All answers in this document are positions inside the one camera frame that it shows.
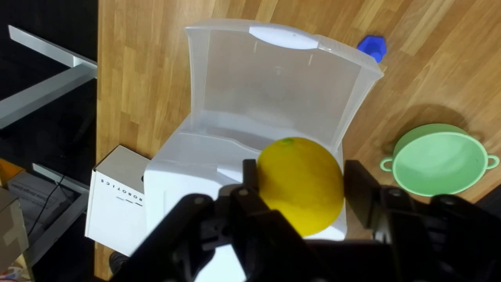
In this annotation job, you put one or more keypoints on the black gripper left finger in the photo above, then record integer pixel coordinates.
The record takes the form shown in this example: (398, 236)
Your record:
(251, 181)

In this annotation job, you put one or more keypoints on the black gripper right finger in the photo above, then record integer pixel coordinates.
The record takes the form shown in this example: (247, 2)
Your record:
(365, 197)

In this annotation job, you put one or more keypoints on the yellow lemon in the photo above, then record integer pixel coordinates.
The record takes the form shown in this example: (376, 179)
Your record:
(302, 182)

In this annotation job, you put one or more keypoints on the translucent plastic drawer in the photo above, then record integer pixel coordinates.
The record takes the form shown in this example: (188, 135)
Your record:
(271, 84)

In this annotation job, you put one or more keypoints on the white printed box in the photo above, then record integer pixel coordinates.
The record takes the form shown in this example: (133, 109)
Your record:
(114, 204)

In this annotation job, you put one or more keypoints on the blue plastic peg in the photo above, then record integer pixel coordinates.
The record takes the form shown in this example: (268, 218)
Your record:
(373, 48)

